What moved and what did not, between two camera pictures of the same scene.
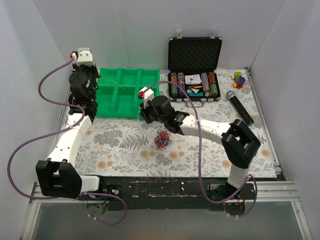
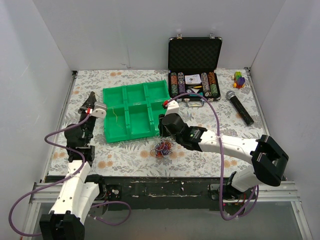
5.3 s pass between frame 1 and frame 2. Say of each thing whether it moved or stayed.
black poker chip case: stayed
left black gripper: moved
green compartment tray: moved
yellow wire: moved
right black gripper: moved
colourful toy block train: stayed
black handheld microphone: stayed
